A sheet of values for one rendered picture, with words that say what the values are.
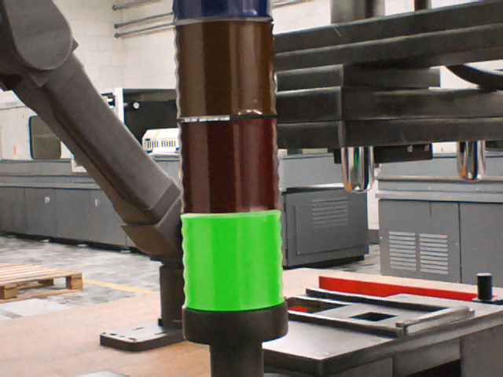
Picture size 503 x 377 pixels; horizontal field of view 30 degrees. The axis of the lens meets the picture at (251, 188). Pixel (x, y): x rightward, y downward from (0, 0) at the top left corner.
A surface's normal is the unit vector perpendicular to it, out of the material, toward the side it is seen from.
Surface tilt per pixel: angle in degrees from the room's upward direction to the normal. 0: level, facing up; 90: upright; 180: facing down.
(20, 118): 90
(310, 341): 0
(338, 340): 0
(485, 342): 90
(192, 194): 76
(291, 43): 90
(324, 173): 90
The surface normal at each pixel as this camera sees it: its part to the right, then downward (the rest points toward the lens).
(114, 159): 0.67, 0.05
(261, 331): 0.48, 0.03
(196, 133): -0.58, -0.18
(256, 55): 0.62, 0.26
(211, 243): -0.36, -0.18
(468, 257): -0.78, 0.07
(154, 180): 0.62, -0.15
